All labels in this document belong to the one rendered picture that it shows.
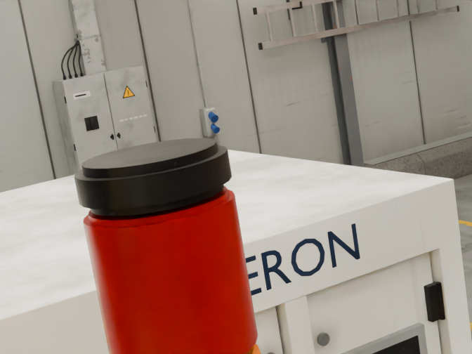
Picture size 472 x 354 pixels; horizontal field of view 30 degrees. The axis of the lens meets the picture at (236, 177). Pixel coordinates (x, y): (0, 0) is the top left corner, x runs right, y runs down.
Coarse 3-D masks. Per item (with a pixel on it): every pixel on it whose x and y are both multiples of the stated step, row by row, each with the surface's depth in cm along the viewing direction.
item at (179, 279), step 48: (96, 240) 27; (144, 240) 26; (192, 240) 27; (240, 240) 29; (96, 288) 29; (144, 288) 27; (192, 288) 27; (240, 288) 28; (144, 336) 27; (192, 336) 27; (240, 336) 28
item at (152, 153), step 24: (144, 144) 30; (168, 144) 30; (192, 144) 29; (216, 144) 28; (96, 168) 27; (120, 168) 26; (144, 168) 26; (168, 168) 26; (192, 168) 26; (216, 168) 27; (96, 192) 27; (120, 192) 26; (144, 192) 26; (168, 192) 26; (192, 192) 26; (216, 192) 28
